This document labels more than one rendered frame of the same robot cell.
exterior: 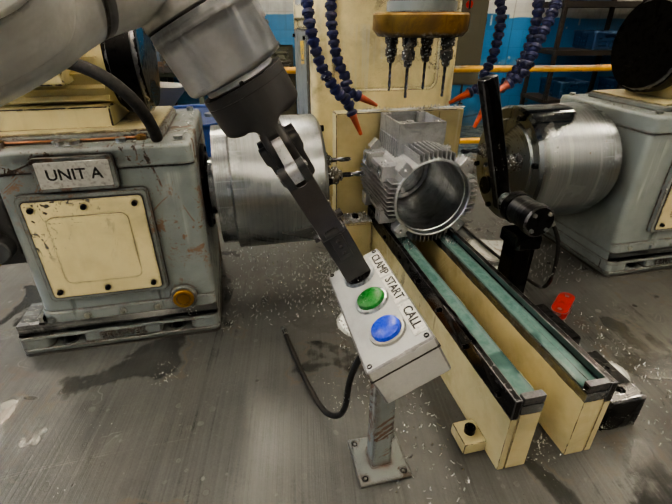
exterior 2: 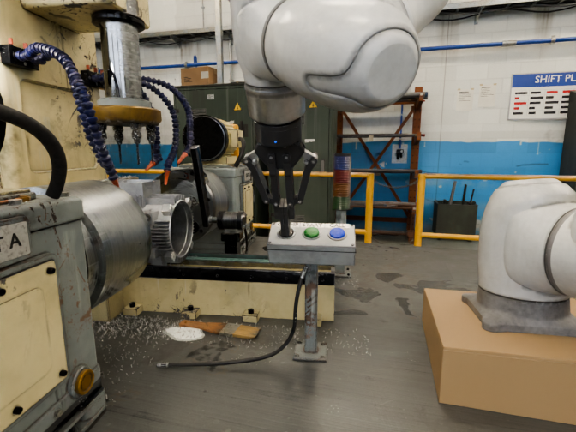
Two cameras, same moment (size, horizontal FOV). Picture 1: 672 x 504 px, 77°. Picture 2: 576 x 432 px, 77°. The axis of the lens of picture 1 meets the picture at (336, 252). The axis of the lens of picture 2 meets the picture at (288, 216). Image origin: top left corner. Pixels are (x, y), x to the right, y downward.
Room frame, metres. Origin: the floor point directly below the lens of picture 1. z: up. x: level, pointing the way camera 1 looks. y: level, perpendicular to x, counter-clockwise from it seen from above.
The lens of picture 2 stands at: (0.18, 0.63, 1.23)
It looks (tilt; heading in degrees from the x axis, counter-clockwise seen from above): 10 degrees down; 290
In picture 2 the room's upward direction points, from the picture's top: straight up
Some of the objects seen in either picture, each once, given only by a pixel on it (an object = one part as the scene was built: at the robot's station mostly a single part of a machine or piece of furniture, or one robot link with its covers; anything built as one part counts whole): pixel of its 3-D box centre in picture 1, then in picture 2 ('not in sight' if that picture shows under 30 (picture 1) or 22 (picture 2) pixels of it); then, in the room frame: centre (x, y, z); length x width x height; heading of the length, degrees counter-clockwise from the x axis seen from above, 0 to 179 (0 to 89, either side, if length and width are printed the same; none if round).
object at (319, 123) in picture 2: not in sight; (303, 172); (1.42, -3.38, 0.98); 0.72 x 0.49 x 1.96; 4
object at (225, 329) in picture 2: not in sight; (219, 327); (0.61, -0.08, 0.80); 0.21 x 0.05 x 0.01; 5
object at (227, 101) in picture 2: not in sight; (223, 171); (2.42, -3.30, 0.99); 1.02 x 0.49 x 1.98; 4
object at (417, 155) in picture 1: (414, 182); (147, 227); (0.88, -0.17, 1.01); 0.20 x 0.19 x 0.19; 13
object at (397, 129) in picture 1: (410, 133); (132, 194); (0.92, -0.16, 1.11); 0.12 x 0.11 x 0.07; 13
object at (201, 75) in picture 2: not in sight; (201, 79); (2.68, -3.32, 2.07); 0.40 x 0.30 x 0.21; 176
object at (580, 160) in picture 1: (552, 160); (192, 202); (0.95, -0.49, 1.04); 0.41 x 0.25 x 0.25; 103
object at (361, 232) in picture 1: (354, 237); (105, 294); (0.92, -0.05, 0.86); 0.07 x 0.06 x 0.12; 103
